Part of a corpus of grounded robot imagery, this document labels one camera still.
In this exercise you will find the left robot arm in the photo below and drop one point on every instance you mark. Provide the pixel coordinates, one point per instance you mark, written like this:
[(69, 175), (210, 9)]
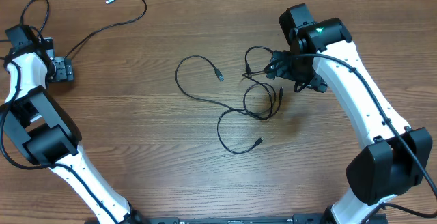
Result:
[(44, 133)]

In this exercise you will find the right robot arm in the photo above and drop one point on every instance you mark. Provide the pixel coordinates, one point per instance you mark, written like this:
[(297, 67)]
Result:
[(393, 156)]

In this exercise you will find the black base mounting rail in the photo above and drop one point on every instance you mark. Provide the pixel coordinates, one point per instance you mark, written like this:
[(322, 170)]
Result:
[(294, 219)]

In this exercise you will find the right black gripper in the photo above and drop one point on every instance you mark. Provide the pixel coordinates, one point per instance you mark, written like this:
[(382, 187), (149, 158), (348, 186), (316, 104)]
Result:
[(280, 69)]

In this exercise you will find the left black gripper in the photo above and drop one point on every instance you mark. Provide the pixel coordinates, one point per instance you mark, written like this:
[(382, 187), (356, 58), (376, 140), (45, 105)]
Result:
[(64, 69)]

